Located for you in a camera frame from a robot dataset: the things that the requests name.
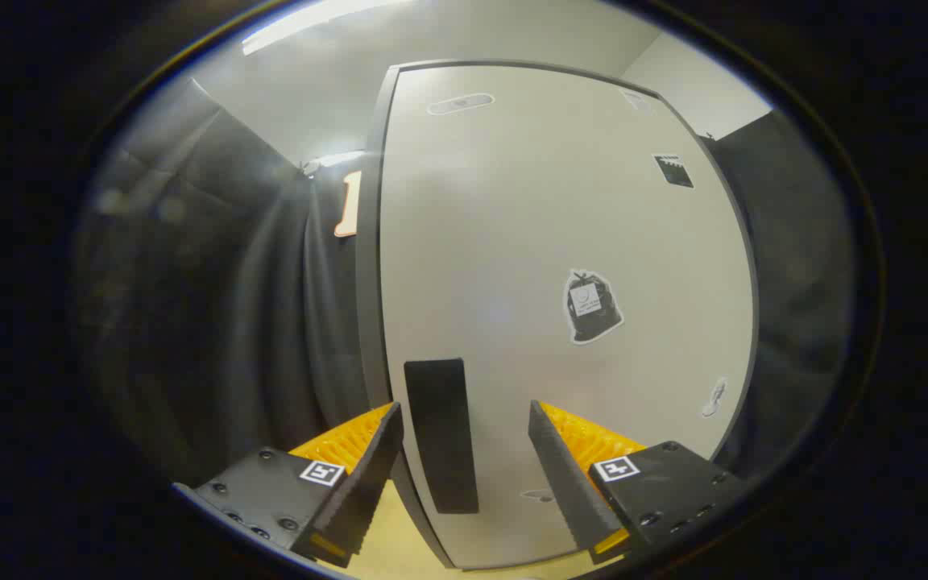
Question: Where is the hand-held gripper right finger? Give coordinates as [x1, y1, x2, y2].
[528, 400, 747, 565]

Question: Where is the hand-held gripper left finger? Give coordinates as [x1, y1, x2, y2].
[172, 401, 405, 570]

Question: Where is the black door handle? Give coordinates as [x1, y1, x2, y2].
[404, 358, 481, 515]

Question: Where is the grey shoe cabinet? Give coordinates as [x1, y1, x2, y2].
[355, 58, 761, 571]

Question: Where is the white shoe cabinet door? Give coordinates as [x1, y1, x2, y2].
[379, 63, 759, 570]

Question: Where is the small bright strip light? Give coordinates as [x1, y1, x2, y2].
[303, 150, 368, 175]

